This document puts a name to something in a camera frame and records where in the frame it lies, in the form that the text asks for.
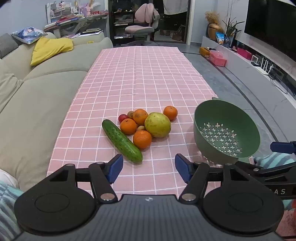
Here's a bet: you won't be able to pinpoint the cluttered desk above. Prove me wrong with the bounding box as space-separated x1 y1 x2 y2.
44 0 109 40

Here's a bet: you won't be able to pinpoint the black television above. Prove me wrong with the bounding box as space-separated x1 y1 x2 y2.
244 0 296 63

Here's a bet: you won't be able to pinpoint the white router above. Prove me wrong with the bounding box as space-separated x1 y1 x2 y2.
260 57 275 75

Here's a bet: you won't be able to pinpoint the orange box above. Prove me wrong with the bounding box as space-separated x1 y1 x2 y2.
199 46 216 57

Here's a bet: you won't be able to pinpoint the white cloth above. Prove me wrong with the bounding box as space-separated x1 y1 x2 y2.
0 169 19 189

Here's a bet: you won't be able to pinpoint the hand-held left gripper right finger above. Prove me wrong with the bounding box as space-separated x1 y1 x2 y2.
174 153 252 202

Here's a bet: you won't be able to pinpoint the beige sofa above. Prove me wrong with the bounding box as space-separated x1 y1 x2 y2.
0 32 114 193

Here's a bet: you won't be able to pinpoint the hanging white garment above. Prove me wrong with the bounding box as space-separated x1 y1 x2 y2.
163 0 188 15

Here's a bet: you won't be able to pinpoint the blue printed pillow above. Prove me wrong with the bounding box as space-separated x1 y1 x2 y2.
11 27 48 44

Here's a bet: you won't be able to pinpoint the magenta box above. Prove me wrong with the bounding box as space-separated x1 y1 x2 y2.
237 47 252 60

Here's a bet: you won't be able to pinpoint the pink checked tablecloth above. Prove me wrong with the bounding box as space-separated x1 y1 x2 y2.
46 46 222 195

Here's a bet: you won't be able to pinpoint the white television console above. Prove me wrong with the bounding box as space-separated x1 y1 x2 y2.
201 36 296 105

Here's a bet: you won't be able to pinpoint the green cucumber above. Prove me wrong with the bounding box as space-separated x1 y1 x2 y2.
102 119 143 163

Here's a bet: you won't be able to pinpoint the orange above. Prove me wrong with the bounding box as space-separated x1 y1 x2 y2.
132 108 149 126
163 106 178 121
133 130 152 149
120 118 138 135

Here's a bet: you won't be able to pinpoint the dried flowers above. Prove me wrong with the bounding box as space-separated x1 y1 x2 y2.
205 11 220 24

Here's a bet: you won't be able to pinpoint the golden vase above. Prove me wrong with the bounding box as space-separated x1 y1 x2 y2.
208 23 224 40

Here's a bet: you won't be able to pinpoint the grey pillow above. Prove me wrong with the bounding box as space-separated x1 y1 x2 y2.
0 33 19 59

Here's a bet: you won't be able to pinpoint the green potted plant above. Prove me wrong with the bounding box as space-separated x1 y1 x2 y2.
222 17 245 48

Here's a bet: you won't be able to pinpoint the pink box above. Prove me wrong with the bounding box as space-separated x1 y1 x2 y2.
209 50 228 67

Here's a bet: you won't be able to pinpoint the striped teal cloth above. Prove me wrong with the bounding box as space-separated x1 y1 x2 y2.
253 152 296 169
0 181 25 241

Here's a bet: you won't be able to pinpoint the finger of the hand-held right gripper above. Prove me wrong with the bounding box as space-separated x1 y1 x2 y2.
235 161 296 184
270 141 296 154

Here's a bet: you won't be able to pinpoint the green colander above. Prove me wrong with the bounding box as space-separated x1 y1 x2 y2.
193 99 261 165

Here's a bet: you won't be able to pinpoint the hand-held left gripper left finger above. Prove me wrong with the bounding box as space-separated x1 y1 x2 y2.
47 153 124 202

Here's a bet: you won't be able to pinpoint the yellow pillow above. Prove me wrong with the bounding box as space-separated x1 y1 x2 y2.
31 37 74 66

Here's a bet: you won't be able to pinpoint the pink office chair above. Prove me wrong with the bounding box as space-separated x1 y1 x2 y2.
125 3 160 44

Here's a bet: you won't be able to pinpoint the black shelf unit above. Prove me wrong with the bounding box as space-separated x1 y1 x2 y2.
108 0 139 44

